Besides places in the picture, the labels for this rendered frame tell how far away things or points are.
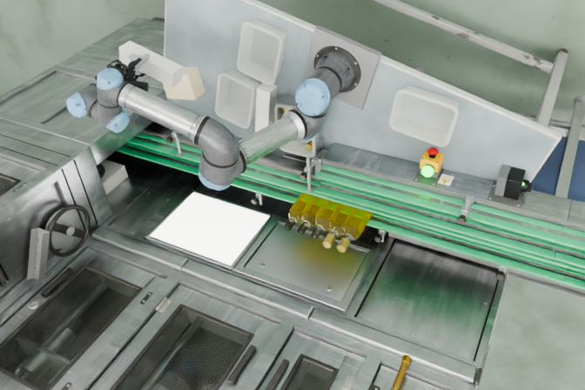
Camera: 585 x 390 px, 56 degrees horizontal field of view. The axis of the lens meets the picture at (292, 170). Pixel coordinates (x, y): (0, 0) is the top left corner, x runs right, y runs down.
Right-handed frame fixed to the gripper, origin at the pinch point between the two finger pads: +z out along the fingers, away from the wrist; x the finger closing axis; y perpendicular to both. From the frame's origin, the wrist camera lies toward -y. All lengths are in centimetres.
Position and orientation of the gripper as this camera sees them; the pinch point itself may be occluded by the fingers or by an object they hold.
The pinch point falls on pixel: (148, 64)
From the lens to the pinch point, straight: 213.7
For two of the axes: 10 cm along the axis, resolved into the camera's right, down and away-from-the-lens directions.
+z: 4.7, -5.6, 6.9
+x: -1.8, 7.0, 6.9
